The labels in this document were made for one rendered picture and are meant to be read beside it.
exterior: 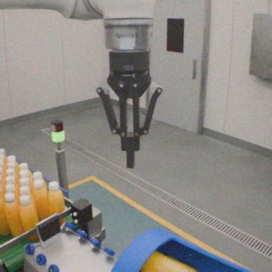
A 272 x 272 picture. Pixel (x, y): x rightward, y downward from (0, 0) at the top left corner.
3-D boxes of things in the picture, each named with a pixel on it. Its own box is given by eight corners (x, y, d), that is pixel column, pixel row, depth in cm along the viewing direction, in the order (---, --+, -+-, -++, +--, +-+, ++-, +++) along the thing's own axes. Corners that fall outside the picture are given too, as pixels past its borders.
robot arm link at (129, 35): (152, 18, 46) (152, 53, 48) (153, 20, 54) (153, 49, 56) (98, 20, 47) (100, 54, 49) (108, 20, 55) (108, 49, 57)
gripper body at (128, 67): (102, 52, 49) (104, 103, 53) (151, 51, 49) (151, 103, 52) (109, 49, 56) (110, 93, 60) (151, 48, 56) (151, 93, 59)
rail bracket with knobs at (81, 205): (79, 231, 122) (76, 212, 118) (69, 224, 126) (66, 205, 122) (95, 220, 129) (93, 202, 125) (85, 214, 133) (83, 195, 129)
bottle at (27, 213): (23, 234, 117) (14, 198, 110) (38, 229, 121) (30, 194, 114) (28, 244, 112) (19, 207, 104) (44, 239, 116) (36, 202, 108)
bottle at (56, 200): (54, 228, 122) (48, 193, 115) (49, 219, 128) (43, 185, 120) (69, 224, 125) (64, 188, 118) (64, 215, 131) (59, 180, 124)
